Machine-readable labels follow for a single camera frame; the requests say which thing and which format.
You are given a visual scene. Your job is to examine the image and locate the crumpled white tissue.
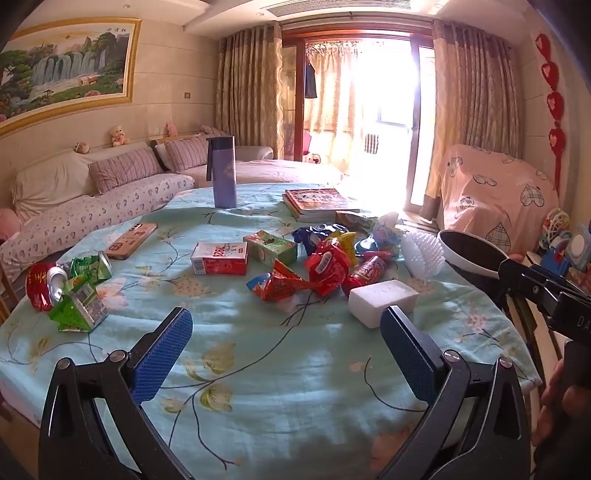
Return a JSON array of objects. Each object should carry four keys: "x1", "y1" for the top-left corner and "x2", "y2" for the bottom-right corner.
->
[{"x1": 372, "y1": 211, "x2": 403, "y2": 241}]

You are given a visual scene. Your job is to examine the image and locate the pink heart print cover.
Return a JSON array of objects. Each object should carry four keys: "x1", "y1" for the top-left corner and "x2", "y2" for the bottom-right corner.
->
[{"x1": 436, "y1": 144, "x2": 559, "y2": 257}]

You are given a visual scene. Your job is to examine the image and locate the red twisted snack wrapper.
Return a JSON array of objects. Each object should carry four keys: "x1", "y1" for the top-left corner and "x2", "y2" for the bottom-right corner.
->
[{"x1": 246, "y1": 258, "x2": 319, "y2": 303}]

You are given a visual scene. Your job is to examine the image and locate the light blue floral tablecloth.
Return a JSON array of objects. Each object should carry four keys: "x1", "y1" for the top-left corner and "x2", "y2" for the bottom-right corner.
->
[{"x1": 0, "y1": 183, "x2": 543, "y2": 480}]

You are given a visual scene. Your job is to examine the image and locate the white spiky brush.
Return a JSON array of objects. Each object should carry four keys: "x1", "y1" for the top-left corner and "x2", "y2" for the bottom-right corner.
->
[{"x1": 401, "y1": 231, "x2": 445, "y2": 278}]

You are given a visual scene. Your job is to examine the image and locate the plaid pillow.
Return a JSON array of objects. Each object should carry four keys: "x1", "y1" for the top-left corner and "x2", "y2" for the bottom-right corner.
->
[{"x1": 198, "y1": 122, "x2": 232, "y2": 139}]

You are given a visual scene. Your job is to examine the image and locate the person's right hand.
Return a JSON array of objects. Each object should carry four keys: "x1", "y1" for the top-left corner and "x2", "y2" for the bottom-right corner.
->
[{"x1": 533, "y1": 359, "x2": 591, "y2": 464}]

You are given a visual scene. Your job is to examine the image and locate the crushed green drink carton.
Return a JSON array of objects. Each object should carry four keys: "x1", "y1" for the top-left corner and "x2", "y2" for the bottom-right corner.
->
[{"x1": 48, "y1": 276, "x2": 110, "y2": 333}]

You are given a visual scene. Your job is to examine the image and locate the blue bottle-shaped drink packet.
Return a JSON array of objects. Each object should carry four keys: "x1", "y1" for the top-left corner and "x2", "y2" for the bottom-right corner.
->
[{"x1": 355, "y1": 233, "x2": 402, "y2": 257}]

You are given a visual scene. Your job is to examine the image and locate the red and white carton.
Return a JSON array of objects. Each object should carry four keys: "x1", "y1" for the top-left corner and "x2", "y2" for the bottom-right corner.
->
[{"x1": 191, "y1": 241, "x2": 249, "y2": 276}]

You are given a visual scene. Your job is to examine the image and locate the sofa with floral cover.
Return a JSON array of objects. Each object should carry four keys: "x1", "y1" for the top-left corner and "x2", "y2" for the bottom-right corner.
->
[{"x1": 0, "y1": 134, "x2": 345, "y2": 282}]

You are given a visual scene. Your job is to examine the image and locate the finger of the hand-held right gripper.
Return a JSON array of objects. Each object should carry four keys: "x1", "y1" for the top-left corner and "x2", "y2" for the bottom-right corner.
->
[
  {"x1": 531, "y1": 264, "x2": 591, "y2": 296},
  {"x1": 498, "y1": 258, "x2": 566, "y2": 319}
]

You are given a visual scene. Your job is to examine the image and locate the stack of picture books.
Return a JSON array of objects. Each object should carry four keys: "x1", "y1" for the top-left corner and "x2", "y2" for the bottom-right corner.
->
[{"x1": 283, "y1": 188, "x2": 361, "y2": 223}]

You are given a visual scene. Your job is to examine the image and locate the white and blue toy cube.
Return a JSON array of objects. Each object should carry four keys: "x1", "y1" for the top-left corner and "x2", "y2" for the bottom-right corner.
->
[{"x1": 568, "y1": 224, "x2": 591, "y2": 266}]

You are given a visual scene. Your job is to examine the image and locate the red heart wall decoration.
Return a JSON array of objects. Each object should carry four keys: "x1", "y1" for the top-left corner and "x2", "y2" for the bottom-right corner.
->
[{"x1": 536, "y1": 32, "x2": 566, "y2": 195}]

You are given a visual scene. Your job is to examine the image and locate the large red snack wrapper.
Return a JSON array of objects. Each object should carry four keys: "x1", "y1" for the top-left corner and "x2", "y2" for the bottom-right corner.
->
[{"x1": 305, "y1": 242, "x2": 352, "y2": 297}]

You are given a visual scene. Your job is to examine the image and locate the smartphone with patterned case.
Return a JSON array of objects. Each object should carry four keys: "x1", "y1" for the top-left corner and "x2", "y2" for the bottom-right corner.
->
[{"x1": 104, "y1": 223, "x2": 158, "y2": 260}]

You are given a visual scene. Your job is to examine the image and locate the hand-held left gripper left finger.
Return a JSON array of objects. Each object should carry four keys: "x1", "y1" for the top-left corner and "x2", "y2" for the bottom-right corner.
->
[{"x1": 38, "y1": 307, "x2": 195, "y2": 480}]

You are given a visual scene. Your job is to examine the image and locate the white pillow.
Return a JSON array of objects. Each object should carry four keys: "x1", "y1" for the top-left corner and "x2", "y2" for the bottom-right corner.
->
[{"x1": 11, "y1": 152, "x2": 100, "y2": 210}]

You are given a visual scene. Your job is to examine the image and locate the blue snack wrapper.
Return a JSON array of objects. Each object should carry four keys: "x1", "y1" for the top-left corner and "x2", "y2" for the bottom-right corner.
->
[{"x1": 292, "y1": 224, "x2": 347, "y2": 257}]

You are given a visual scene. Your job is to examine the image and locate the round black trash bin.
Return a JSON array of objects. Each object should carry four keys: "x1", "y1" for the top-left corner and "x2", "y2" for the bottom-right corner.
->
[{"x1": 438, "y1": 229, "x2": 511, "y2": 280}]

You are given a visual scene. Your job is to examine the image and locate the striped pink pillow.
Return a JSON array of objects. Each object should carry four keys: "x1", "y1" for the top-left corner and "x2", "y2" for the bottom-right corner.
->
[
  {"x1": 88, "y1": 147, "x2": 164, "y2": 195},
  {"x1": 164, "y1": 136, "x2": 211, "y2": 172}
]

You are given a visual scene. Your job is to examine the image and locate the crushed red can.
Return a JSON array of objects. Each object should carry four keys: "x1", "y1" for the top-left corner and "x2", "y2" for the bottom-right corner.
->
[{"x1": 25, "y1": 262, "x2": 70, "y2": 313}]

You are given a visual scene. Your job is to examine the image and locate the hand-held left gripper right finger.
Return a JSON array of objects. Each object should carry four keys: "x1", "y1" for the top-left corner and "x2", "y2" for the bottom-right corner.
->
[{"x1": 379, "y1": 305, "x2": 532, "y2": 480}]

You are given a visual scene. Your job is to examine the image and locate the green milk carton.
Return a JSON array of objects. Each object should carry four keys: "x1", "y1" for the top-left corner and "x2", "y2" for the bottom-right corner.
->
[{"x1": 243, "y1": 230, "x2": 298, "y2": 267}]

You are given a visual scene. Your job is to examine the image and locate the framed landscape painting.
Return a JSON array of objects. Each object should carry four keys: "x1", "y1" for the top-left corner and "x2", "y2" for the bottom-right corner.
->
[{"x1": 0, "y1": 17, "x2": 142, "y2": 137}]

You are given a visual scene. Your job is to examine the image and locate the purple thermos bottle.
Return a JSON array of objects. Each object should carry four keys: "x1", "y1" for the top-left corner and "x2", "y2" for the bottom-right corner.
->
[{"x1": 205, "y1": 136, "x2": 238, "y2": 209}]

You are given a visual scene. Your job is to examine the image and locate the pink bottle-shaped drink packet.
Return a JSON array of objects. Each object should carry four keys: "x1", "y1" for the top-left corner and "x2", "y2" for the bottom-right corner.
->
[{"x1": 342, "y1": 255, "x2": 393, "y2": 296}]

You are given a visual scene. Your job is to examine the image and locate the white foam block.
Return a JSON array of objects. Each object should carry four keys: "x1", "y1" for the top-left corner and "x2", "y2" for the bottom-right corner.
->
[{"x1": 348, "y1": 279, "x2": 420, "y2": 329}]

